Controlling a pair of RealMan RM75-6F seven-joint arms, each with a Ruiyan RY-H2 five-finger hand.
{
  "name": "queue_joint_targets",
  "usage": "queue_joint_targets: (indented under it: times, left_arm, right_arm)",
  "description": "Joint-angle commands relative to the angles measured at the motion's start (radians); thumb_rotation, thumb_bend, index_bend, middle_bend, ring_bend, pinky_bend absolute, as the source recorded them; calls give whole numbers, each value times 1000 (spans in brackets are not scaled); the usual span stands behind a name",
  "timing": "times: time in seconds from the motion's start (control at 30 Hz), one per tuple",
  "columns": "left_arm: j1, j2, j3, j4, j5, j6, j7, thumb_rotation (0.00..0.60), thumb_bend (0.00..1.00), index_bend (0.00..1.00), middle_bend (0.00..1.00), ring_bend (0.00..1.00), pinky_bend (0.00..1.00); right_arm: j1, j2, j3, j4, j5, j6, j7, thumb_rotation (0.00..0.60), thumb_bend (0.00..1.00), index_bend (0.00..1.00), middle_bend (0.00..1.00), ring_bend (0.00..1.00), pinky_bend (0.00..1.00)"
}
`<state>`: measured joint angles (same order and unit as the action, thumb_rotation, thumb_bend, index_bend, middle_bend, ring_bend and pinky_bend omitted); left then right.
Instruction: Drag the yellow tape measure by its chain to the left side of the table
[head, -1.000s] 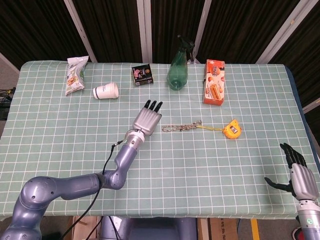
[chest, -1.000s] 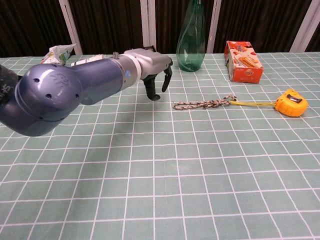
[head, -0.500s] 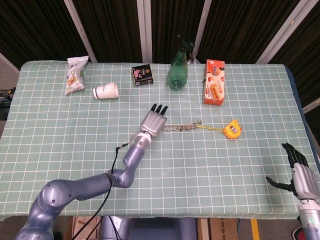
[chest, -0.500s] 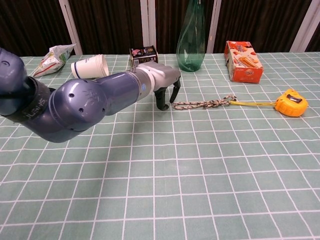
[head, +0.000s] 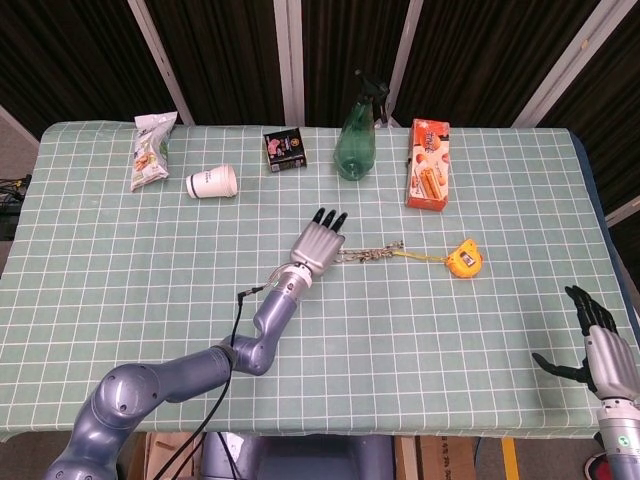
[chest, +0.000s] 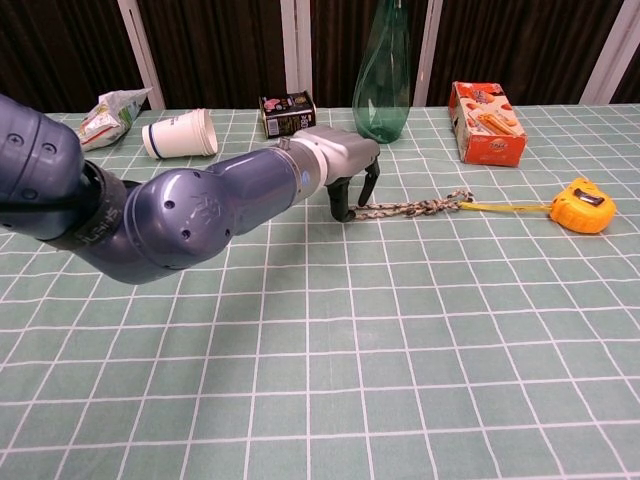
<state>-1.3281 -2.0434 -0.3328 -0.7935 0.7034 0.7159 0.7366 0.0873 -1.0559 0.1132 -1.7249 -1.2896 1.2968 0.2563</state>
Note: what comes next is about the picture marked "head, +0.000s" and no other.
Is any white paper cup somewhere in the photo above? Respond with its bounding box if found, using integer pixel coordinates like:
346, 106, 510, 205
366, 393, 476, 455
185, 163, 239, 200

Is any printed brown cardboard carton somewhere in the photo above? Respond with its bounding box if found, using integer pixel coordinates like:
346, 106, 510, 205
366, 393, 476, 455
417, 435, 476, 480

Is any dark pleated curtain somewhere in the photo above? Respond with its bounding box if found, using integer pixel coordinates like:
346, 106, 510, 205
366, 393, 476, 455
0, 0, 640, 241

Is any white frame post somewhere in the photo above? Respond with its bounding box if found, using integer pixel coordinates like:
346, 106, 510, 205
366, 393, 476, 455
512, 0, 629, 129
127, 0, 195, 126
387, 0, 425, 129
273, 0, 306, 126

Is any white green snack bag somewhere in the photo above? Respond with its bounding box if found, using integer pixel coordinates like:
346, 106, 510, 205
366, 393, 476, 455
130, 111, 179, 193

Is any black rectangular tin can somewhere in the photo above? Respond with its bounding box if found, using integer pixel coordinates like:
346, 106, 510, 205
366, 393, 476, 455
263, 126, 307, 174

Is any black floor cable bundle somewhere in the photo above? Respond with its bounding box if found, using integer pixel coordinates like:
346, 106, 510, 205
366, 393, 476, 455
0, 173, 32, 204

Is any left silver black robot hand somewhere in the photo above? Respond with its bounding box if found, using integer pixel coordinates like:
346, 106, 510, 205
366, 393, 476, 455
288, 204, 350, 279

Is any plain brown cardboard box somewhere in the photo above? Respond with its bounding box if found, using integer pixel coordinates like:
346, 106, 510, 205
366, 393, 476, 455
144, 432, 202, 480

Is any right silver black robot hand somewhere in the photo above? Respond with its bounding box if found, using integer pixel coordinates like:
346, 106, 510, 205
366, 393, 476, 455
531, 284, 640, 401

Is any green plastic spray bottle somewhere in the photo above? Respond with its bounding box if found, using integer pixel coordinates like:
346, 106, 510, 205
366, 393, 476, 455
333, 68, 392, 181

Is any green checked tablecloth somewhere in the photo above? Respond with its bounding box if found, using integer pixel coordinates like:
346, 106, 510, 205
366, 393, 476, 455
0, 119, 640, 444

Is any orange biscuit box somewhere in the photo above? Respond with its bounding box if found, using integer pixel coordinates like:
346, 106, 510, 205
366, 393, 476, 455
404, 118, 451, 213

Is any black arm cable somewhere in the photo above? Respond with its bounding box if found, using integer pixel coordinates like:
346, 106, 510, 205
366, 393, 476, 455
144, 282, 274, 480

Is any blue-grey robot torso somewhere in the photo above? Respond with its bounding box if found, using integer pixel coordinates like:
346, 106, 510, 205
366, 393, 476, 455
199, 432, 396, 480

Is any yellow tape measure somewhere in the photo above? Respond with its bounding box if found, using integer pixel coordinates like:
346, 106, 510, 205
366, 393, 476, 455
397, 238, 485, 279

